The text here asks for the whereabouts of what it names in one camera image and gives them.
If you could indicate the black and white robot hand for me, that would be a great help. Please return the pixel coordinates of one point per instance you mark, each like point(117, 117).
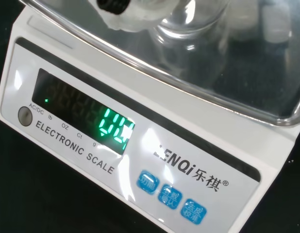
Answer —
point(113, 7)

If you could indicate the white electronic balance steel pan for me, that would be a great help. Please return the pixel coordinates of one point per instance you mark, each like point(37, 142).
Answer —
point(67, 60)

